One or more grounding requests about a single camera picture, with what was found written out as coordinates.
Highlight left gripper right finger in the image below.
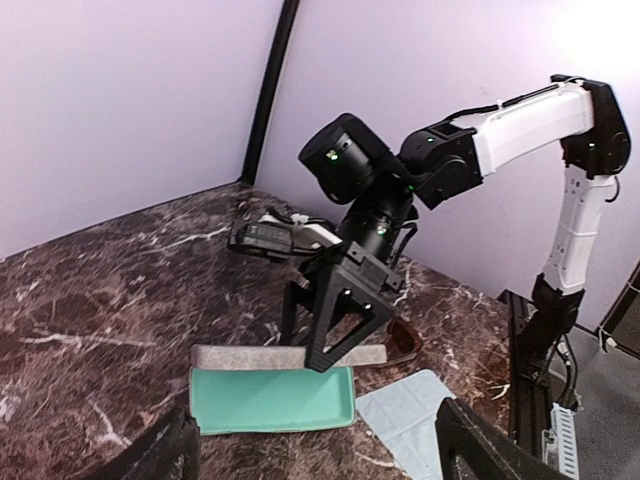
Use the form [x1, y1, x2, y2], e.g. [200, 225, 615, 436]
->
[435, 397, 568, 480]

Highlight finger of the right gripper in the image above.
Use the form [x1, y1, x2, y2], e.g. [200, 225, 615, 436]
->
[279, 281, 316, 346]
[305, 265, 393, 373]

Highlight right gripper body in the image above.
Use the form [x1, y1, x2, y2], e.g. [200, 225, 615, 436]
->
[299, 241, 403, 294]

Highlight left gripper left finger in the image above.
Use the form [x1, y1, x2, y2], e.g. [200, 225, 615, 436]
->
[89, 407, 201, 480]

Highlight blue cleaning cloth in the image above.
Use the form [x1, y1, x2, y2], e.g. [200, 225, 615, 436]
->
[355, 369, 454, 479]

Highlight light grey glasses case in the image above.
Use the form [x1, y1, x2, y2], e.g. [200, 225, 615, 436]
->
[189, 344, 387, 436]

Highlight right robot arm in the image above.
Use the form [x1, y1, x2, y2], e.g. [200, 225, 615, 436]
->
[280, 75, 631, 372]

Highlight right brown sunglasses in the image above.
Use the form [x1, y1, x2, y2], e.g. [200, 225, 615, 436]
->
[377, 316, 423, 368]

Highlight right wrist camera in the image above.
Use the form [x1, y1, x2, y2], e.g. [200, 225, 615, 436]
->
[227, 208, 342, 262]

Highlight black front rail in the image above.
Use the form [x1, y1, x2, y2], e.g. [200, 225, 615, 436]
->
[499, 290, 578, 458]

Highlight white cable duct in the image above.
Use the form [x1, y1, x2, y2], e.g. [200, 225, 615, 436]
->
[541, 403, 580, 480]

